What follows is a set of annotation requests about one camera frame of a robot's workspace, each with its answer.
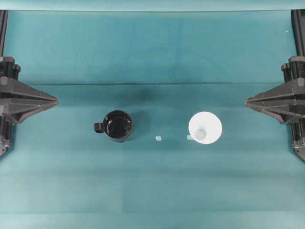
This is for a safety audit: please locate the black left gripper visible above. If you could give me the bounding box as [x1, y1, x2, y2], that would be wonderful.
[0, 56, 59, 157]

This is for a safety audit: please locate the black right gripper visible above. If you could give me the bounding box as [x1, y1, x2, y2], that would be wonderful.
[244, 56, 305, 160]

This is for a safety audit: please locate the white paper cup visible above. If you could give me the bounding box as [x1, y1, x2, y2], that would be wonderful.
[188, 112, 223, 145]

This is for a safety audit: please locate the black cup holder with handle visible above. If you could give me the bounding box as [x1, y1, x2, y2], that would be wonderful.
[93, 110, 132, 143]

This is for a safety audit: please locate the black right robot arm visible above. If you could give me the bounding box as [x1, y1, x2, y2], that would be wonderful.
[244, 9, 305, 160]

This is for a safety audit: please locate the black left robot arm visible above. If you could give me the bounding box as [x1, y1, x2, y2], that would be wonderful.
[0, 10, 59, 156]

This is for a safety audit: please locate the pale tape marker centre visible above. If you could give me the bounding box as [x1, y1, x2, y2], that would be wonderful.
[155, 136, 162, 141]

